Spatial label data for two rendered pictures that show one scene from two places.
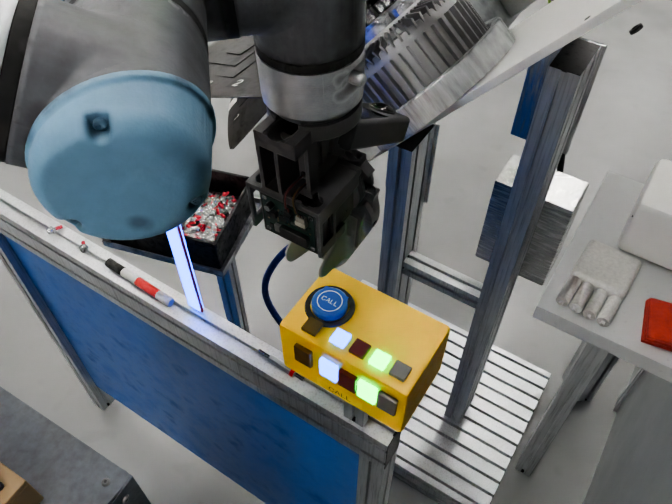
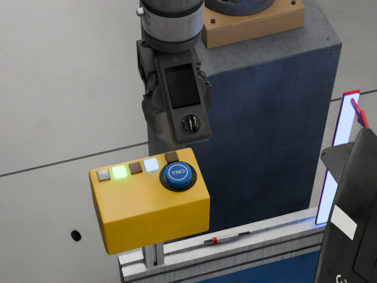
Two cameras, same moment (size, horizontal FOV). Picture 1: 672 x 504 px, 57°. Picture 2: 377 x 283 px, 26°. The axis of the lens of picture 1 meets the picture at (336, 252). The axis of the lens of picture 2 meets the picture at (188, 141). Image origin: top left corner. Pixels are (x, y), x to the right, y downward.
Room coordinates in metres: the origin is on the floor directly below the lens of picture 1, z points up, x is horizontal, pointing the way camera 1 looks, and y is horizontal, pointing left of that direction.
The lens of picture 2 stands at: (0.87, -0.52, 2.04)
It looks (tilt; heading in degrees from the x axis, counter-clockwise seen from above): 51 degrees down; 131
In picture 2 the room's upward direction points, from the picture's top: straight up
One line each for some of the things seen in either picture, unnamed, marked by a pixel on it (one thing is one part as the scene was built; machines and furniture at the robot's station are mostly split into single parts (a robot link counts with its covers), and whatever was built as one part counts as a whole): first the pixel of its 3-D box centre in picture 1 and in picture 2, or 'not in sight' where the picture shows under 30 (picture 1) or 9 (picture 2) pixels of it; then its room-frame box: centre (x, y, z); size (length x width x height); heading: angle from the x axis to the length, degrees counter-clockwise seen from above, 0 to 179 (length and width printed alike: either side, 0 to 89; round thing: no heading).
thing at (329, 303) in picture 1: (329, 304); (178, 174); (0.40, 0.01, 1.08); 0.04 x 0.04 x 0.02
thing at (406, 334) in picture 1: (363, 349); (150, 202); (0.37, -0.03, 1.02); 0.16 x 0.10 x 0.11; 57
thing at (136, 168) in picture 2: (359, 348); (135, 168); (0.34, -0.02, 1.08); 0.02 x 0.02 x 0.01; 57
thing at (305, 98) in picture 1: (315, 73); (170, 12); (0.38, 0.01, 1.38); 0.08 x 0.08 x 0.05
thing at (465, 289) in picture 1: (444, 279); not in sight; (0.83, -0.24, 0.56); 0.19 x 0.04 x 0.04; 57
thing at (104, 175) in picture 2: (400, 371); (103, 175); (0.31, -0.07, 1.08); 0.02 x 0.02 x 0.01; 57
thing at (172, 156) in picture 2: (312, 326); (171, 157); (0.37, 0.03, 1.08); 0.02 x 0.02 x 0.01; 57
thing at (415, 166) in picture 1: (394, 285); not in sight; (0.89, -0.14, 0.46); 0.09 x 0.04 x 0.91; 147
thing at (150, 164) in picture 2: (340, 338); (151, 164); (0.35, 0.00, 1.08); 0.02 x 0.02 x 0.01; 57
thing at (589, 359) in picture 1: (569, 392); not in sight; (0.63, -0.50, 0.42); 0.04 x 0.04 x 0.83; 57
